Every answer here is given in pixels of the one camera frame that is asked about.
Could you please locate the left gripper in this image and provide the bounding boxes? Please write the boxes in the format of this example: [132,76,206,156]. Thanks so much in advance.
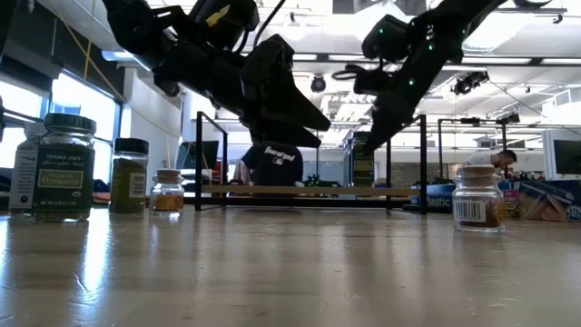
[240,34,332,149]

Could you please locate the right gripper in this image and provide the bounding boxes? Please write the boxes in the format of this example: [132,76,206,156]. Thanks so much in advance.
[352,44,438,154]

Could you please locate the small glass jar cork lid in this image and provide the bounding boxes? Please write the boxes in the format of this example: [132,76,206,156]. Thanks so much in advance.
[149,168,186,214]
[452,164,507,233]

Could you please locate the green herb jar black lid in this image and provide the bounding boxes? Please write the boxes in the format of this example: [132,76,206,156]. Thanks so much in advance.
[108,137,150,214]

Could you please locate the bagel seasoning jar white lid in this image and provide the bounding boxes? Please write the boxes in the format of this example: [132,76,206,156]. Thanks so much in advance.
[7,121,40,214]

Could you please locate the person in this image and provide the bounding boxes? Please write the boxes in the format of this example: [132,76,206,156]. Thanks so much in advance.
[465,148,518,167]
[233,141,304,187]

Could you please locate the black computer monitor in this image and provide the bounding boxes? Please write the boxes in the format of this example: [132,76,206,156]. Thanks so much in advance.
[176,140,220,172]

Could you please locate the yellow tag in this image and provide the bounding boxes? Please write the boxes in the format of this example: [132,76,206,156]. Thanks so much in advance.
[206,4,231,26]

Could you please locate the blue plastic wrap box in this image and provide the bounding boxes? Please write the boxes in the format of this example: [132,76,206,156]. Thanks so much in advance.
[410,180,581,223]

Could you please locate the white framed display screen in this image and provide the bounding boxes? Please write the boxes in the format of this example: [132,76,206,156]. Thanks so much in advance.
[543,128,581,182]

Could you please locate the wooden shelf black metal frame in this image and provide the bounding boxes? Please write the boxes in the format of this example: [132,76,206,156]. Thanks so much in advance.
[194,111,428,215]

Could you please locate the black background gantry frame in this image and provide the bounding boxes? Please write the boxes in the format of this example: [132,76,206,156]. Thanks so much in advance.
[437,116,508,181]

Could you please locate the black ceiling camera cluster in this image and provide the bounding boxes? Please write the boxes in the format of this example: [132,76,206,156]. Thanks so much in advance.
[453,70,490,96]

